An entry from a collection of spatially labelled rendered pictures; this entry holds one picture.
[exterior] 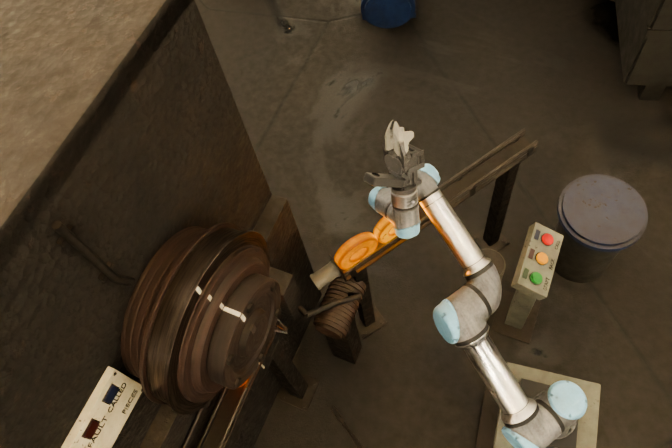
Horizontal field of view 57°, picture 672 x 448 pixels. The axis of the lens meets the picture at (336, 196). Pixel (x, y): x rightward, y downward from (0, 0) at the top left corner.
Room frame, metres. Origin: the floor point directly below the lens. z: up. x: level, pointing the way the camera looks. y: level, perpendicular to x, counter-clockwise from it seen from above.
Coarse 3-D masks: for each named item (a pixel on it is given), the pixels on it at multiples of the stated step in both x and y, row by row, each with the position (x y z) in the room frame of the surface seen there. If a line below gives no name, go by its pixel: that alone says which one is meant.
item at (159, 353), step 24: (216, 240) 0.69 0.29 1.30; (240, 240) 0.70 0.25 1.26; (264, 240) 0.75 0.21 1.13; (192, 264) 0.62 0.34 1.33; (216, 264) 0.62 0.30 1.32; (168, 288) 0.58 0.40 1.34; (192, 288) 0.56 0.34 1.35; (168, 312) 0.53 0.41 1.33; (168, 336) 0.48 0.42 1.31; (168, 360) 0.43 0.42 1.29; (168, 384) 0.40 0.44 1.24; (192, 408) 0.39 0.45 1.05
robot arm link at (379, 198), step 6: (372, 192) 0.93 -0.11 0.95; (378, 192) 0.92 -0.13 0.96; (384, 192) 0.91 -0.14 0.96; (390, 192) 0.90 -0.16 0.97; (372, 198) 0.91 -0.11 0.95; (378, 198) 0.89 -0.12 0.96; (384, 198) 0.88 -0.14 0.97; (390, 198) 0.87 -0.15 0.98; (372, 204) 0.89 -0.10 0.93; (378, 204) 0.88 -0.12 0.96; (384, 204) 0.86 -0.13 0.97; (390, 204) 0.85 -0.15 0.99; (378, 210) 0.87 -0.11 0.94; (384, 210) 0.85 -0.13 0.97; (384, 216) 0.84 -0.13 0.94
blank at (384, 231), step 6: (378, 222) 0.91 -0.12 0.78; (384, 222) 0.90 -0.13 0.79; (390, 222) 0.89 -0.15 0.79; (378, 228) 0.89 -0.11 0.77; (384, 228) 0.88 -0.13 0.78; (390, 228) 0.89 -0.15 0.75; (378, 234) 0.88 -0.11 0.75; (384, 234) 0.88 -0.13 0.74; (390, 234) 0.89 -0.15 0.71; (378, 240) 0.87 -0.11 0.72; (384, 240) 0.88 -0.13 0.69
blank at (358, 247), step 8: (368, 232) 0.89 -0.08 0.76; (352, 240) 0.86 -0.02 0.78; (360, 240) 0.86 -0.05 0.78; (368, 240) 0.86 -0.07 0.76; (376, 240) 0.87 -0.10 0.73; (344, 248) 0.85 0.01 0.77; (352, 248) 0.84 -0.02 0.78; (360, 248) 0.85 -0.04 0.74; (368, 248) 0.86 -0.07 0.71; (336, 256) 0.84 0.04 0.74; (344, 256) 0.83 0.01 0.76; (352, 256) 0.86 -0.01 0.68; (360, 256) 0.85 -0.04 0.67; (344, 264) 0.82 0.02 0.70; (352, 264) 0.83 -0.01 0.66
